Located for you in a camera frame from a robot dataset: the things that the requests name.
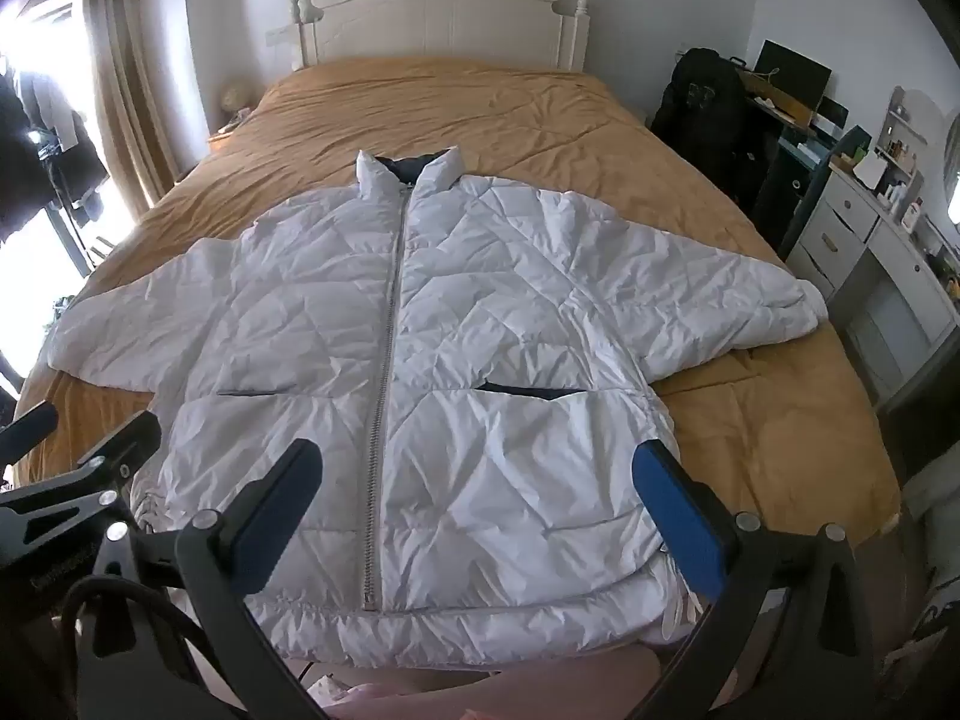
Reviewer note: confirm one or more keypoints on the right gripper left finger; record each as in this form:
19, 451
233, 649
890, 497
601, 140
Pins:
225, 556

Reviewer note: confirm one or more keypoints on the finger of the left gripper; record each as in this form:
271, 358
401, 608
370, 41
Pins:
26, 432
97, 481

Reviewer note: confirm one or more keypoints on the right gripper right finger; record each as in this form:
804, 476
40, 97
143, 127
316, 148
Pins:
819, 662

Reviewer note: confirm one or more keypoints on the white quilted puffer jacket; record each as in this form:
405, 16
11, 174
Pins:
476, 359

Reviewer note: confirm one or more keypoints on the dark hanging clothes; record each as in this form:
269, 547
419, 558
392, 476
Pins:
48, 158

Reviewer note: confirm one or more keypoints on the mustard yellow bedspread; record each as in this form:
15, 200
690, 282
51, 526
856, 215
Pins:
784, 431

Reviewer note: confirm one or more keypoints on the small round bedside lamp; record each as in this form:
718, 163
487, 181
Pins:
236, 99

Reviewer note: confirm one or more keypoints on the white dressing table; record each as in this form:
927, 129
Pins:
869, 245

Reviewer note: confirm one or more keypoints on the beige window curtain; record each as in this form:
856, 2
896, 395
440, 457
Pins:
138, 153

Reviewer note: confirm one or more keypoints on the black backpack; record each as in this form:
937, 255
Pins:
707, 117

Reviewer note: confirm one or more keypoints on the black computer monitor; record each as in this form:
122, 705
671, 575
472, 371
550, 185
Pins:
803, 79

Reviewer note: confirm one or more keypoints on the cream wooden headboard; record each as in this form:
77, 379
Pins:
546, 34

